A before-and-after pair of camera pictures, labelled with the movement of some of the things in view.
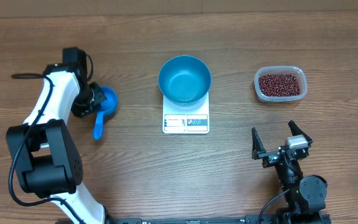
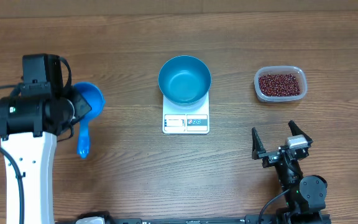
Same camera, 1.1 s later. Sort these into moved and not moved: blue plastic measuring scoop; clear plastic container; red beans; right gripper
Moved: blue plastic measuring scoop
Not moved: clear plastic container; right gripper; red beans
